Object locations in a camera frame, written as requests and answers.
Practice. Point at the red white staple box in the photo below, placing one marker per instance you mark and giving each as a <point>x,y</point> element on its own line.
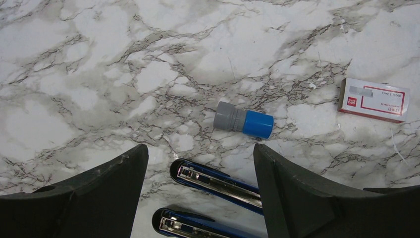
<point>373,100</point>

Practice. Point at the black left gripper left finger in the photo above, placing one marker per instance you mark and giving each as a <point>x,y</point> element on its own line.
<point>98,203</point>

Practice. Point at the grey blue small cylinder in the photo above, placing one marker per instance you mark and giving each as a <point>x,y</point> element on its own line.
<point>229,118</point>

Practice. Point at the blue black stapler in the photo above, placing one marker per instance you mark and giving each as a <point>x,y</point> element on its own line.
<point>215,182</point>

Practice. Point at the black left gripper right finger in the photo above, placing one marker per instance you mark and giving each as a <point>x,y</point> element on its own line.
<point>298,203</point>

